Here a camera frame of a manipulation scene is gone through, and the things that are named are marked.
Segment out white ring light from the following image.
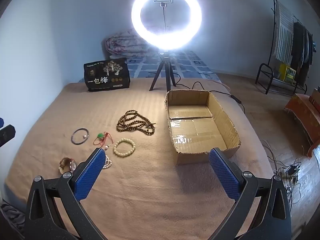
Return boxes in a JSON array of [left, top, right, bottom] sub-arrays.
[[131, 0, 202, 50]]

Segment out small white bead necklace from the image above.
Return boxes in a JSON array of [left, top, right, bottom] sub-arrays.
[[101, 154, 113, 170]]

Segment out phone clamp holder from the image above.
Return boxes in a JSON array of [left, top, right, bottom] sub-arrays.
[[152, 0, 174, 8]]

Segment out folded floral quilt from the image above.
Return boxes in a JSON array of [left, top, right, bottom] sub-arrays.
[[104, 29, 160, 55]]

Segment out red cord green pendant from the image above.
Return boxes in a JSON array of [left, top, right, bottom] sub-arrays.
[[93, 131, 114, 146]]

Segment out blue patterned bed sheet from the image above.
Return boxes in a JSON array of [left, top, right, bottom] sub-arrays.
[[79, 51, 230, 90]]

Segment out tangle of floor cables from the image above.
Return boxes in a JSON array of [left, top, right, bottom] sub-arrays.
[[260, 140, 320, 230]]

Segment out dark thin bangle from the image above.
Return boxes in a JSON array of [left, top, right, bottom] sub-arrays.
[[71, 128, 89, 145]]

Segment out black metal clothes rack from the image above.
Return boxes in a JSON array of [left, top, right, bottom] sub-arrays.
[[255, 0, 315, 95]]

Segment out cardboard box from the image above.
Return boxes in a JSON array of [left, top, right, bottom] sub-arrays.
[[164, 89, 242, 165]]

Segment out dark patterned cloth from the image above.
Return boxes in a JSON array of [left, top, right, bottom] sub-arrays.
[[0, 200, 27, 233]]

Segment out striped towel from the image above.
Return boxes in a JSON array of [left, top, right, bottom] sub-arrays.
[[274, 1, 295, 62]]

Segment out white power strip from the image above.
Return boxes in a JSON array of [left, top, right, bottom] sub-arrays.
[[274, 164, 300, 180]]

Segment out cream bead bracelet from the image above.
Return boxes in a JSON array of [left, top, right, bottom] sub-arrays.
[[113, 138, 137, 157]]

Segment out black tripod stand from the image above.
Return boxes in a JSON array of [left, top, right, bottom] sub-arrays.
[[149, 51, 176, 92]]

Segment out black ring light cable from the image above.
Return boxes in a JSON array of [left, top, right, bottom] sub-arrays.
[[170, 73, 247, 113]]

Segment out brown bead necklace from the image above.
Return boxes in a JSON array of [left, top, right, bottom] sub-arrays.
[[116, 109, 156, 135]]

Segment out dark hanging clothes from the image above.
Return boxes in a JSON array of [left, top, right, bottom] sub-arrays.
[[291, 22, 314, 87]]

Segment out yellow box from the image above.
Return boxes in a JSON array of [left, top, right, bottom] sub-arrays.
[[279, 64, 297, 84]]

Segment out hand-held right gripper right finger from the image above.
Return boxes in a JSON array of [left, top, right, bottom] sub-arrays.
[[209, 147, 293, 240]]

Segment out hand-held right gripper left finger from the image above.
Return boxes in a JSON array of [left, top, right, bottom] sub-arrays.
[[24, 147, 107, 240]]

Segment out black snack bag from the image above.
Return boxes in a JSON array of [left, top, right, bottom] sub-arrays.
[[84, 58, 130, 92]]

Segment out wristwatch with reddish strap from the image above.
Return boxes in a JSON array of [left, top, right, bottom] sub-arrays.
[[59, 157, 77, 174]]

